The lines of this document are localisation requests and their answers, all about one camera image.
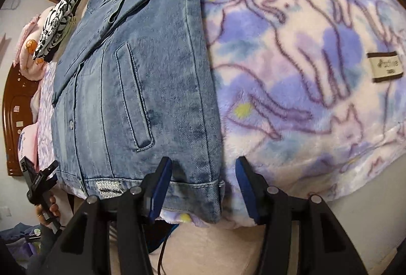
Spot beige mattress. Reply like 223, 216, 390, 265
73, 167, 406, 275

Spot black and white printed shirt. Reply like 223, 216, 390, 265
32, 0, 87, 60

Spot pink bear print quilt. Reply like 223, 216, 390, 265
14, 5, 53, 81

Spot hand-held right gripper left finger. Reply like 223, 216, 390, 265
41, 157, 173, 275

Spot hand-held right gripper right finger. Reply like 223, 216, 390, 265
235, 156, 370, 275

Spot blue cloth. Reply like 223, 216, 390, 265
0, 222, 42, 263

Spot black cable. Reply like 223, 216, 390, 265
157, 222, 180, 275

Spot person's left hand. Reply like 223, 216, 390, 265
36, 196, 61, 226

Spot pink pillow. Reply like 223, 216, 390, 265
16, 123, 40, 168

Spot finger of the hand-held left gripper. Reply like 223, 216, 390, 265
39, 161, 59, 183
19, 158, 35, 181

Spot blue denim jacket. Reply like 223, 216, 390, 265
51, 0, 224, 224

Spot purple floral blanket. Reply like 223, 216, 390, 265
38, 0, 406, 226

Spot wooden headboard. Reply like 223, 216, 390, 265
3, 63, 42, 176

